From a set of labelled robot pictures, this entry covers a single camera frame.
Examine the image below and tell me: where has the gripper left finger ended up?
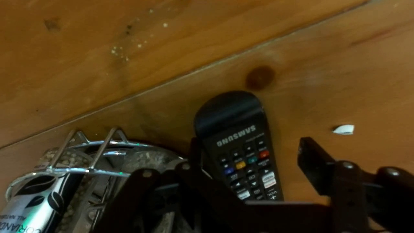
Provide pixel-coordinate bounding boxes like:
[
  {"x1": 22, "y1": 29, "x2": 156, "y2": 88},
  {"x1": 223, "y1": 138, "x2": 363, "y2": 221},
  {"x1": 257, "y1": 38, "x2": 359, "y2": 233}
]
[{"x1": 93, "y1": 137, "x2": 248, "y2": 233}]

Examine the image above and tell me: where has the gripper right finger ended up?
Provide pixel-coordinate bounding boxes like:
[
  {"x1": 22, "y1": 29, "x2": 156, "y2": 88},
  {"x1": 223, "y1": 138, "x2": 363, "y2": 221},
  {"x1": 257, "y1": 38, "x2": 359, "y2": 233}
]
[{"x1": 297, "y1": 137, "x2": 414, "y2": 233}]

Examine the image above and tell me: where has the black remote control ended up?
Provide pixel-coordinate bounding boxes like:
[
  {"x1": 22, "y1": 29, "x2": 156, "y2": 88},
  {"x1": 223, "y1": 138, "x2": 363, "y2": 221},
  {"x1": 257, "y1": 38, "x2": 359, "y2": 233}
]
[{"x1": 193, "y1": 91, "x2": 284, "y2": 202}]

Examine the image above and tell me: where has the glass jar of grey spice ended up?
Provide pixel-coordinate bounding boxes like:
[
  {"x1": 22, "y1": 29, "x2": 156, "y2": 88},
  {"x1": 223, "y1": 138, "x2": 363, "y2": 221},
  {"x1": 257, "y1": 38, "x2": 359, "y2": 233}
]
[{"x1": 121, "y1": 150, "x2": 185, "y2": 178}]

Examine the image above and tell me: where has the small white scrap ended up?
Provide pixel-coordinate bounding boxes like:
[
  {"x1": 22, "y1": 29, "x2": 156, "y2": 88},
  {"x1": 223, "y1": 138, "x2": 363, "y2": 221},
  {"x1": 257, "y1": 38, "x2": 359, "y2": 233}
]
[{"x1": 332, "y1": 125, "x2": 355, "y2": 135}]

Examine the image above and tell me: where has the glass jar of peppercorns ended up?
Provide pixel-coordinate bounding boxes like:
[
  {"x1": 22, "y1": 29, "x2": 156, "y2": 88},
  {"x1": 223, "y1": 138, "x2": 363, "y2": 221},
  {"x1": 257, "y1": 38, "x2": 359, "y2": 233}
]
[{"x1": 34, "y1": 147, "x2": 110, "y2": 233}]

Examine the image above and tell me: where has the spice jar with white label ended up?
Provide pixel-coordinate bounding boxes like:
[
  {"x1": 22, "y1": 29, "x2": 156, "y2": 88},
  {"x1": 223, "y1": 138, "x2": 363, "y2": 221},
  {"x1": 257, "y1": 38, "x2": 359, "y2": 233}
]
[{"x1": 0, "y1": 174, "x2": 77, "y2": 233}]

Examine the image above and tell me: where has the chrome wire spice rack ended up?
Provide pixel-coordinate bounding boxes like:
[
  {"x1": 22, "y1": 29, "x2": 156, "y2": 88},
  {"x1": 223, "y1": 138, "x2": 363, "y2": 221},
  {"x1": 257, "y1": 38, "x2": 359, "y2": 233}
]
[{"x1": 5, "y1": 127, "x2": 194, "y2": 233}]

